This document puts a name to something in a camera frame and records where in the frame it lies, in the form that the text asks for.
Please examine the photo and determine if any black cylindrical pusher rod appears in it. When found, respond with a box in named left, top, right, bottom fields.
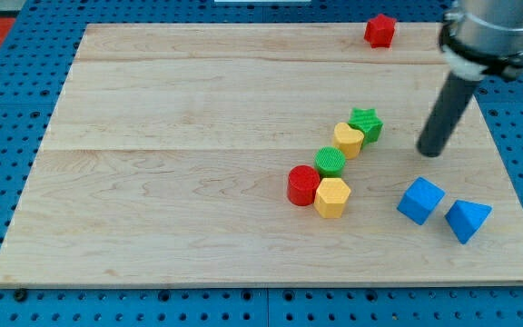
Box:
left=416, top=72, right=480, bottom=158

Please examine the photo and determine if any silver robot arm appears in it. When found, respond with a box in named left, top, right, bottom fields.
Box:
left=416, top=0, right=523, bottom=157

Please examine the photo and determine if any green star block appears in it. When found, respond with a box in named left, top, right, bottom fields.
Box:
left=347, top=108, right=383, bottom=145

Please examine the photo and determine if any red star block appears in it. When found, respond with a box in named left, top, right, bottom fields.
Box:
left=363, top=14, right=397, bottom=48

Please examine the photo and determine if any blue cube block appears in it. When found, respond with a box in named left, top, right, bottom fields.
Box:
left=397, top=177, right=446, bottom=225

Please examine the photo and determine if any yellow heart block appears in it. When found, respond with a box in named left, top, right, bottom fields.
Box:
left=332, top=123, right=364, bottom=159

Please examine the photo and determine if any blue triangular prism block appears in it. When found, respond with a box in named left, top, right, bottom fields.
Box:
left=445, top=200, right=492, bottom=244

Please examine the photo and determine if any green cylinder block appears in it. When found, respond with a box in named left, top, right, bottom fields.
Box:
left=314, top=146, right=346, bottom=178

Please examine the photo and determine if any yellow hexagon block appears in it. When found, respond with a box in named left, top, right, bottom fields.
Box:
left=313, top=178, right=351, bottom=219

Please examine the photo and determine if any red cylinder block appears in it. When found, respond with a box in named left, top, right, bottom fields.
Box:
left=287, top=165, right=321, bottom=206

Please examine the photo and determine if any light wooden board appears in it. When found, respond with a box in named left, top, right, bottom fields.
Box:
left=0, top=23, right=523, bottom=289

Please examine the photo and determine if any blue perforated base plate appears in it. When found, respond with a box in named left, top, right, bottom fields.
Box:
left=0, top=0, right=523, bottom=326

